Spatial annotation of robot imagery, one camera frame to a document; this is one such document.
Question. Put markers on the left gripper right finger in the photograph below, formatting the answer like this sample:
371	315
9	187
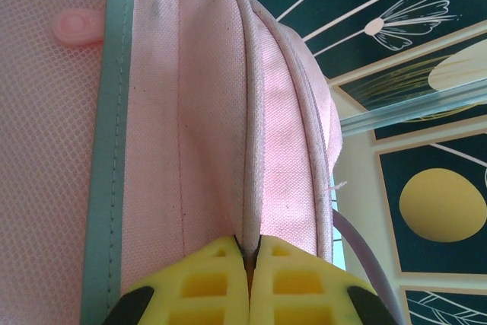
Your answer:
304	287

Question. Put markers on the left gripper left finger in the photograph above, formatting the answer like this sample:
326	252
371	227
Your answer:
198	287

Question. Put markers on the pink backpack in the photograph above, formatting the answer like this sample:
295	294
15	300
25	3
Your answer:
171	112

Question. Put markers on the aluminium corner post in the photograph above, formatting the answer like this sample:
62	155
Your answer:
418	108

